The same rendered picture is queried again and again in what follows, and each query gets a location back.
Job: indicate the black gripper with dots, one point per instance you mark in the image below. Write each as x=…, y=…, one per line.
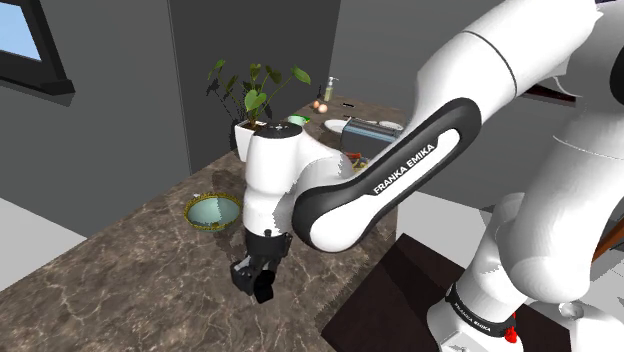
x=267, y=246

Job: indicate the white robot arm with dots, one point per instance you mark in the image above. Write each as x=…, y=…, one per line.
x=487, y=63

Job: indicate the green bowl with gold rim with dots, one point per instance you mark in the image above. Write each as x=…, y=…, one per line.
x=213, y=213

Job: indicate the dark robot stand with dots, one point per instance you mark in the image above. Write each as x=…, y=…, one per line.
x=390, y=287

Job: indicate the small colourful object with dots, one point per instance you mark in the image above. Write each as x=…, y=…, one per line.
x=357, y=161

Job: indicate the small green bowl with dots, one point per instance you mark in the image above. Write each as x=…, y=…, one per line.
x=297, y=120

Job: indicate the white plate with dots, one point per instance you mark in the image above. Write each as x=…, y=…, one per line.
x=391, y=125
x=334, y=126

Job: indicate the potted plant in white pot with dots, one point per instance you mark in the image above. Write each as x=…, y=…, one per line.
x=254, y=100

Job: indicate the grey toaster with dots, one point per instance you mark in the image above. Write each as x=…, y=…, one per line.
x=363, y=136

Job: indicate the green soap dispenser bottle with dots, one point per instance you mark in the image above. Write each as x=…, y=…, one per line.
x=329, y=91

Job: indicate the black framed window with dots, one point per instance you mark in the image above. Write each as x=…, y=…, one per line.
x=19, y=34

